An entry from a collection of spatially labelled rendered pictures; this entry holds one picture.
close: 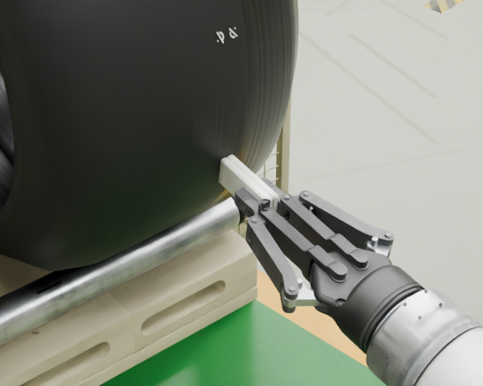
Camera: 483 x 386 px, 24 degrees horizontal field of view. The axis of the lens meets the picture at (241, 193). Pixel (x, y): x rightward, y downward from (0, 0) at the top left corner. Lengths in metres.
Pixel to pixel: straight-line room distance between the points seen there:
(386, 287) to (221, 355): 1.48
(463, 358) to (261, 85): 0.32
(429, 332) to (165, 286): 0.43
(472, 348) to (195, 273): 0.46
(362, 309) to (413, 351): 0.06
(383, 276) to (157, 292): 0.38
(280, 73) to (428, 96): 2.23
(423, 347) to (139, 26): 0.35
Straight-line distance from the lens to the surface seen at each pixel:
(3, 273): 1.39
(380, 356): 0.92
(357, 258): 0.97
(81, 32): 0.91
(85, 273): 1.20
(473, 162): 3.00
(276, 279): 0.97
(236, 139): 1.05
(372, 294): 0.93
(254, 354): 2.40
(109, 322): 1.22
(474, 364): 0.88
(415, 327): 0.91
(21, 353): 1.20
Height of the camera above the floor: 1.69
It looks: 37 degrees down
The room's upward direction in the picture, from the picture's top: straight up
